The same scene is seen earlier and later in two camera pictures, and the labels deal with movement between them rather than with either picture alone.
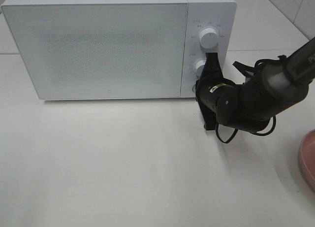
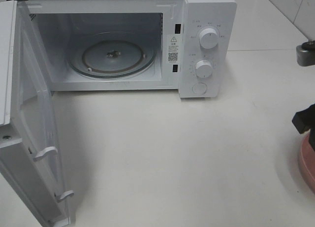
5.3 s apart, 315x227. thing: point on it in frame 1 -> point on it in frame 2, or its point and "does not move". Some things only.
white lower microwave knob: [199, 67] does not move
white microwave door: [91, 51] -> [29, 133]
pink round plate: [307, 156] does not move
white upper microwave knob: [209, 38] does not move
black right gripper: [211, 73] -> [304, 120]
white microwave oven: [105, 45] does not move
